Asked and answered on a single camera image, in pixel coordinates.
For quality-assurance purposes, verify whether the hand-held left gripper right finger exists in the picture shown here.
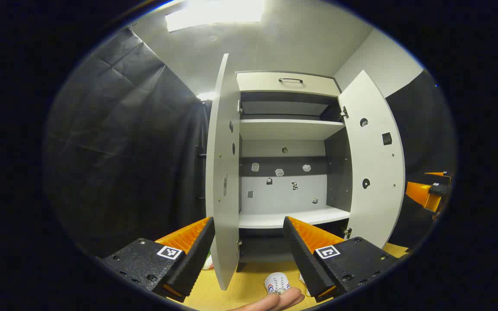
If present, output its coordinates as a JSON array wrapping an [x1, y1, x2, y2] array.
[[283, 216, 401, 303]]

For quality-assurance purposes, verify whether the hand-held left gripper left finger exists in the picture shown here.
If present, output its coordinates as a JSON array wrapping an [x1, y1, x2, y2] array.
[[102, 216, 216, 303]]

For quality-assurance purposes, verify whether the white shoe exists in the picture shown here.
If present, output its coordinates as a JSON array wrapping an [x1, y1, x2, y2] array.
[[265, 272, 291, 295], [299, 273, 312, 297]]

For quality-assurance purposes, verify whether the white shoe cabinet door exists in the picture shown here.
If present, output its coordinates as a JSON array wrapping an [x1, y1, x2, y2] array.
[[206, 53, 242, 291], [338, 70, 406, 249]]

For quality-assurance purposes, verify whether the white shoe cabinet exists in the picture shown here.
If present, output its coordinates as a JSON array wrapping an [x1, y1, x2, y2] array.
[[235, 70, 353, 273]]

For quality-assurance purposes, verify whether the white cabinet drawer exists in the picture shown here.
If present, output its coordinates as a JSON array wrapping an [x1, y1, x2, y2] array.
[[236, 71, 340, 98]]

